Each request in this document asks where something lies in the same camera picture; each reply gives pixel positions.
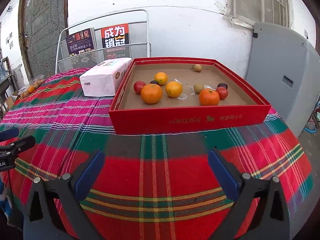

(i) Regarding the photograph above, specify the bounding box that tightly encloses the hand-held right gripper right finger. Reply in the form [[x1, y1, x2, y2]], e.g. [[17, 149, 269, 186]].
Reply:
[[208, 149, 290, 240]]

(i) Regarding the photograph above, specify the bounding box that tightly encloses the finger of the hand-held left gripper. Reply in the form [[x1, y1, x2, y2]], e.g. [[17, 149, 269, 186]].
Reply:
[[0, 135, 36, 158], [0, 128, 20, 142]]

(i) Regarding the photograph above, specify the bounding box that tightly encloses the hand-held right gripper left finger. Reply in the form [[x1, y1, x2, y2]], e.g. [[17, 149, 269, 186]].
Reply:
[[23, 149, 106, 240]]

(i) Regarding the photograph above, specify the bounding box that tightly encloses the red cardboard box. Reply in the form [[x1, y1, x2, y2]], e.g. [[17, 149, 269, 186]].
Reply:
[[108, 57, 272, 135]]

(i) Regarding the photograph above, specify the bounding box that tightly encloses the reddish orange mandarin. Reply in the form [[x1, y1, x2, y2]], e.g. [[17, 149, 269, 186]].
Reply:
[[199, 88, 221, 106]]

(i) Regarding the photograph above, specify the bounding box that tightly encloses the red tomato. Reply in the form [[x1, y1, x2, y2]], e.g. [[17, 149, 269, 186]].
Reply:
[[133, 81, 146, 94], [216, 87, 228, 100]]

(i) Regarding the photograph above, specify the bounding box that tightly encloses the smooth yellow-orange orange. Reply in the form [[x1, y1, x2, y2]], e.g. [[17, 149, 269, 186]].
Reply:
[[165, 81, 183, 98]]

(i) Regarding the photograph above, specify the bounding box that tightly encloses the large orange mandarin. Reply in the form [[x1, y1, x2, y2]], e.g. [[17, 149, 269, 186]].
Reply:
[[140, 83, 163, 105]]

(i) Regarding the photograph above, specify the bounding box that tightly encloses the small yellow orange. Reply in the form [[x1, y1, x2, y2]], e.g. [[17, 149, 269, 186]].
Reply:
[[154, 72, 168, 86]]

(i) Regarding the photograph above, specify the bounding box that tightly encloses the open cardboard box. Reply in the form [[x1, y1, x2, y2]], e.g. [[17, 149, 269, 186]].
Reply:
[[2, 91, 20, 113]]

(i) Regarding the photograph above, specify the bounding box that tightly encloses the person's blue clothing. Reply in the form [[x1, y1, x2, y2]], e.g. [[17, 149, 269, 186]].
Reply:
[[0, 174, 13, 217]]

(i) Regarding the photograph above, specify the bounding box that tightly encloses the clear plastic fruit container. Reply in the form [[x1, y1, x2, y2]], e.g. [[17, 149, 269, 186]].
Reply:
[[18, 78, 45, 98]]

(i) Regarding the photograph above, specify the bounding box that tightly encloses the metal storage shelf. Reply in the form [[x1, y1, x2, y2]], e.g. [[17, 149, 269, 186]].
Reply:
[[0, 56, 13, 100]]

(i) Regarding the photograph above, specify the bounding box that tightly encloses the red green plaid tablecloth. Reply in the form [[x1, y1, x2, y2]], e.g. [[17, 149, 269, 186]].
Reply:
[[0, 67, 314, 240]]

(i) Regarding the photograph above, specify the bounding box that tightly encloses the pink white tissue pack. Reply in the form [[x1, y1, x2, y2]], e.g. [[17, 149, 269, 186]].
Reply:
[[79, 57, 132, 97]]

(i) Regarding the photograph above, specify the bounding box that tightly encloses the studded grey metal door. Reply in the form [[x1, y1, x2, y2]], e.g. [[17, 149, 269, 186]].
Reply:
[[18, 0, 69, 80]]

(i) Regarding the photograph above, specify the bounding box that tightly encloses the grey plastic cabinet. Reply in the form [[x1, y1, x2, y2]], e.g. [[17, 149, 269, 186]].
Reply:
[[244, 22, 320, 138]]

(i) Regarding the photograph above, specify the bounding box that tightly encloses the dark cover cookbook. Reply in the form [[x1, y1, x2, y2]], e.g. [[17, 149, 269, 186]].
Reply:
[[65, 28, 97, 65]]

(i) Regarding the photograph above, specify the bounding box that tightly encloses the white metal mesh rack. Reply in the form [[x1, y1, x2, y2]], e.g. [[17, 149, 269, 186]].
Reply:
[[55, 9, 152, 74]]

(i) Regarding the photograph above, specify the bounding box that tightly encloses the red black cover book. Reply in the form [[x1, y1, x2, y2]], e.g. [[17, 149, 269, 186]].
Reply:
[[101, 23, 130, 60]]

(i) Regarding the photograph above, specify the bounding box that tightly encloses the barred window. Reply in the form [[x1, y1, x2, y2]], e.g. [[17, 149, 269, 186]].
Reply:
[[224, 0, 290, 28]]

